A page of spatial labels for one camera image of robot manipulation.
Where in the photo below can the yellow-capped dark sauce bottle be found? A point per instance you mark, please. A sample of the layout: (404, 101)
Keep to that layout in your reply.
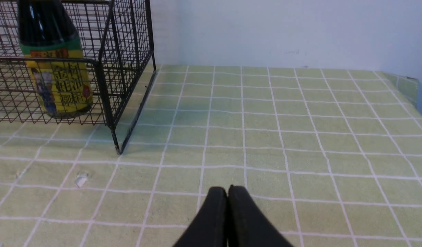
(51, 43)

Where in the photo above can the black wire mesh rack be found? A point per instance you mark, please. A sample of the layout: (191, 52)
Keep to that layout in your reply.
(117, 42)

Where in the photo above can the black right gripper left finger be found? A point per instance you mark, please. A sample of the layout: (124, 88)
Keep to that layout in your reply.
(208, 226)

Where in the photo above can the green checkered tablecloth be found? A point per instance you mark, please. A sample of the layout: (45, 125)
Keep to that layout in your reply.
(332, 157)

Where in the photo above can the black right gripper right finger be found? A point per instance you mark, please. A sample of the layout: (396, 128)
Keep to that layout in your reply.
(248, 226)

